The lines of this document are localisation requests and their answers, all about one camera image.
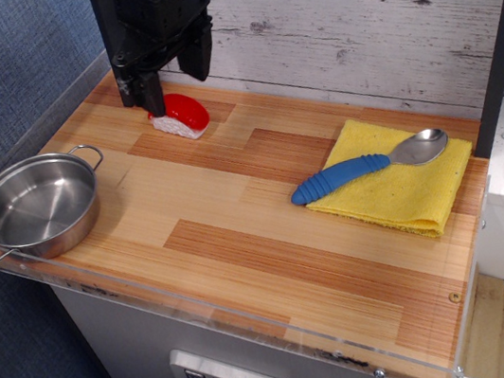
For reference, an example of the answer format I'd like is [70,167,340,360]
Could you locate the red and white toy sushi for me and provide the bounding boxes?
[148,93,210,139]

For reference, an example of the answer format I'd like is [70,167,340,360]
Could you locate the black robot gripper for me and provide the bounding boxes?
[114,0,212,117]

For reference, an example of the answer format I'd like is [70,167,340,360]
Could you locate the stainless steel pot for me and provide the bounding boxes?
[0,144,104,261]

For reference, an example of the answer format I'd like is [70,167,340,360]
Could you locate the grey toy fridge cabinet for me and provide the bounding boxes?
[49,226,437,378]

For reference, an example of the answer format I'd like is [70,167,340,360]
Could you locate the blue handled metal spoon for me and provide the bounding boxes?
[291,128,449,206]

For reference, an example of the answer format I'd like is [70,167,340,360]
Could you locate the clear acrylic table guard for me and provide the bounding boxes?
[0,27,487,378]

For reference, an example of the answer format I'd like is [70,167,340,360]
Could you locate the yellow folded cloth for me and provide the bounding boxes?
[308,119,472,237]

